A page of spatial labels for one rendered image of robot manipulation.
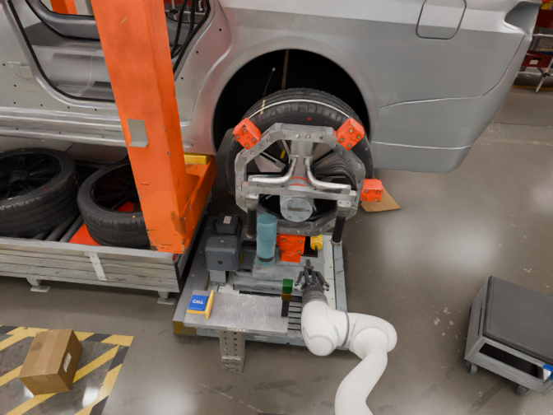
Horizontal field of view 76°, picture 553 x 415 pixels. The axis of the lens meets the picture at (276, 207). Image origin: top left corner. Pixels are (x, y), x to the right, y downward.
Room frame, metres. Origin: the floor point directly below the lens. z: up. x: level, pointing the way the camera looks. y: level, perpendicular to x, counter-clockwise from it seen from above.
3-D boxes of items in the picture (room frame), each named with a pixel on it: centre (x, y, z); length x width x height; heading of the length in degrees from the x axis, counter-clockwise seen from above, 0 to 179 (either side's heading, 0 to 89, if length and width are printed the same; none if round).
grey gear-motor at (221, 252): (1.49, 0.27, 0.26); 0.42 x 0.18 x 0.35; 177
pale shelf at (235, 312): (0.90, 0.14, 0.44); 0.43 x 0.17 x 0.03; 87
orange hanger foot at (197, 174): (1.55, 0.47, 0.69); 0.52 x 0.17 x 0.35; 177
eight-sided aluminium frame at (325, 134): (1.28, -0.09, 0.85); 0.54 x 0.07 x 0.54; 87
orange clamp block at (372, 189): (1.27, -0.40, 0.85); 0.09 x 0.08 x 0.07; 87
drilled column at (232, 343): (0.90, 0.17, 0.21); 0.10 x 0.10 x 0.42; 87
